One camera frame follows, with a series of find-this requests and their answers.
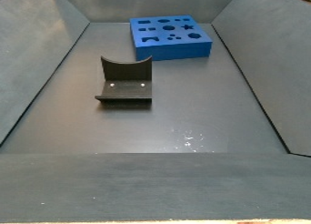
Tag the blue foam shape board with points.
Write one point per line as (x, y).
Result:
(169, 37)

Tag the black curved cradle stand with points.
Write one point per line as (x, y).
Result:
(127, 80)

